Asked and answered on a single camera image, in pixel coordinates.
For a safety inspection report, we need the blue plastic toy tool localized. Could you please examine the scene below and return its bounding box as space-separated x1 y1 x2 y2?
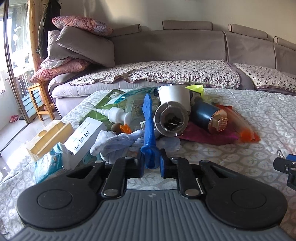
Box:
140 94 161 169

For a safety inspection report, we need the yellow green plastic funnel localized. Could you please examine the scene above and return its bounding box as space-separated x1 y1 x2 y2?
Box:
186 84 204 98

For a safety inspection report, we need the patterned sofa cover right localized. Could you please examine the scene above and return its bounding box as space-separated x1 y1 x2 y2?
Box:
234 63 295 93

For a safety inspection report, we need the teal tissue pack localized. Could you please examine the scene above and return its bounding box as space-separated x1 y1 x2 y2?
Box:
34 142 72 184

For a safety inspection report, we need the patterned sofa cover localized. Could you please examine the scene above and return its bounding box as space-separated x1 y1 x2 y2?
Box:
234 63 295 93
70 60 240 89

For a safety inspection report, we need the magenta drawstring pouch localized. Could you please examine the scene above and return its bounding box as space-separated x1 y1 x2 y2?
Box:
179 122 239 146

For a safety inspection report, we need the dark blue shaver device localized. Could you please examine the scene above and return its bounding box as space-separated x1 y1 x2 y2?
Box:
189 97 228 133

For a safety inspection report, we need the orange snack packet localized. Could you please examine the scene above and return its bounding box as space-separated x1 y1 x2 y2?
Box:
215 104 261 143

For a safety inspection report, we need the wooden stool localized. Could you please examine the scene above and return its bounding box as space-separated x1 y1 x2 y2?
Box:
28 83 56 121

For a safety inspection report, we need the orange clothespin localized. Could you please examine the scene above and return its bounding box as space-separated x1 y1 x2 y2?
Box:
120 124 132 134

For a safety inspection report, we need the pink floral pillow bottom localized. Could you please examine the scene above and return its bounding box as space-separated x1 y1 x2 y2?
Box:
30 59 91 83

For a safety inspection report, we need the wooden organizer box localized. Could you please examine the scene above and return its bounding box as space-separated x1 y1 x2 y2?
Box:
26 120 74 161

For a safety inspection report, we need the pink floral pillow top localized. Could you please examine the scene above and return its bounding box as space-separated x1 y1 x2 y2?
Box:
52 16 113 36

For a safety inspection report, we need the grey back cushion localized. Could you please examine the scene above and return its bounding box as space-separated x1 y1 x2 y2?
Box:
56 26 115 68

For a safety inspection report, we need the white printed box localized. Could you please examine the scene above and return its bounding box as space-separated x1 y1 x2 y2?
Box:
64 117 106 157

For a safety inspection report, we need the patterned sofa cover left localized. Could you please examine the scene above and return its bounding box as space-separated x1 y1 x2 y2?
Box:
70 60 240 89

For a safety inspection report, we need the white pump spray bottle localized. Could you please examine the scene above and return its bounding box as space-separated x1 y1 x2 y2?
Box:
92 107 132 125

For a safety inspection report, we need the green packaging card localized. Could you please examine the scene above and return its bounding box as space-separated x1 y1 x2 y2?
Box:
79 89 125 130

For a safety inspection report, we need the white and blue cloth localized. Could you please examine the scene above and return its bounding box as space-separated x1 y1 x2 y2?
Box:
90 130 182 164

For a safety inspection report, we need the white cylindrical container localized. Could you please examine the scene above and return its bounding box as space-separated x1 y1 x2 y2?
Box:
154 85 191 137

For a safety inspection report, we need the grey sectional sofa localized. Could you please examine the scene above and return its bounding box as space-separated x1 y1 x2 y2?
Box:
48 20 296 119

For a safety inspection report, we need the pink floral pillow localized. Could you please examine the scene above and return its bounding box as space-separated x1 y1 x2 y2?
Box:
30 59 91 83
52 16 113 36

